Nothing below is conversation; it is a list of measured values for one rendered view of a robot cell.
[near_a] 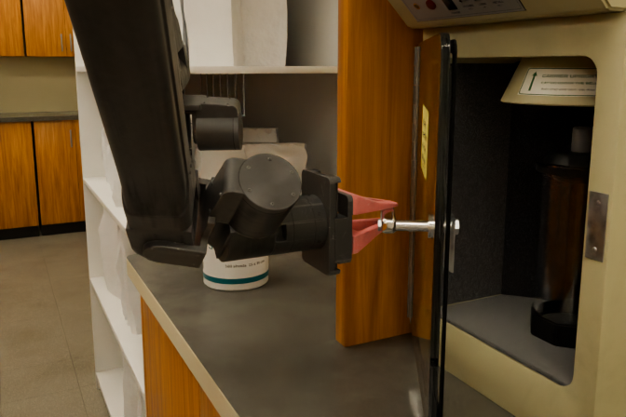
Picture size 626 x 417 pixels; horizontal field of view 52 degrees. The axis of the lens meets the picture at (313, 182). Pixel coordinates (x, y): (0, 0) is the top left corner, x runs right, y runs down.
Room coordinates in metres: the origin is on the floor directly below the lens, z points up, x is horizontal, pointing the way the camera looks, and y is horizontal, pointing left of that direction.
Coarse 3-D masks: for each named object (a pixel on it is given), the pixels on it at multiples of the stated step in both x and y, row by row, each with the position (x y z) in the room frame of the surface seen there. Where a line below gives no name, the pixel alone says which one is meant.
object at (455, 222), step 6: (444, 222) 0.62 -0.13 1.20; (456, 222) 0.62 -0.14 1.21; (444, 228) 0.62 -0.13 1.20; (450, 228) 0.62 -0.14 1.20; (456, 228) 0.62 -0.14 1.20; (444, 234) 0.63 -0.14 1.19; (450, 234) 0.62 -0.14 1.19; (456, 234) 0.62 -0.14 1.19; (444, 240) 0.63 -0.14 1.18; (450, 240) 0.62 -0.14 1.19; (444, 246) 0.63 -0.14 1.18; (450, 246) 0.62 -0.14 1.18; (444, 252) 0.63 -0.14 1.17; (450, 252) 0.62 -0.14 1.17; (450, 258) 0.62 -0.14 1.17; (450, 264) 0.62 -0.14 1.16; (450, 270) 0.62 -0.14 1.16
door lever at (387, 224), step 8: (392, 208) 0.67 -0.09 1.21; (384, 216) 0.64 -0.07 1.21; (392, 216) 0.64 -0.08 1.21; (384, 224) 0.62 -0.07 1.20; (392, 224) 0.62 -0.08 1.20; (400, 224) 0.62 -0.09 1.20; (408, 224) 0.62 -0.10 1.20; (416, 224) 0.62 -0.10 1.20; (424, 224) 0.62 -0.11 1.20; (384, 232) 0.62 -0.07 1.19; (392, 232) 0.62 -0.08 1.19
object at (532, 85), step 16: (528, 64) 0.76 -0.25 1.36; (544, 64) 0.74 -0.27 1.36; (560, 64) 0.73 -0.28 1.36; (576, 64) 0.72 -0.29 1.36; (592, 64) 0.71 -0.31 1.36; (512, 80) 0.78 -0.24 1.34; (528, 80) 0.75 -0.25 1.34; (544, 80) 0.73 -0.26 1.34; (560, 80) 0.72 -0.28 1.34; (576, 80) 0.71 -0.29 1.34; (592, 80) 0.70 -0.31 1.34; (512, 96) 0.76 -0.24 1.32; (528, 96) 0.74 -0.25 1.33; (544, 96) 0.72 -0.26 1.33; (560, 96) 0.71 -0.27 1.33; (576, 96) 0.70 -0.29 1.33; (592, 96) 0.70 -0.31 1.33
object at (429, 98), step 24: (432, 48) 0.66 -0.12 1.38; (432, 72) 0.65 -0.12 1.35; (432, 96) 0.65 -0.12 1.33; (432, 120) 0.64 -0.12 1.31; (432, 144) 0.63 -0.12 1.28; (432, 168) 0.62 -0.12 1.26; (432, 192) 0.61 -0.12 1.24; (432, 216) 0.60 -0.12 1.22; (432, 240) 0.60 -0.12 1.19; (432, 264) 0.59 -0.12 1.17; (432, 288) 0.58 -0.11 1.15; (432, 312) 0.58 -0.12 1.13; (432, 336) 0.58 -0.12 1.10; (432, 360) 0.58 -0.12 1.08; (432, 384) 0.58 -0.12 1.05; (432, 408) 0.58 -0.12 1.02
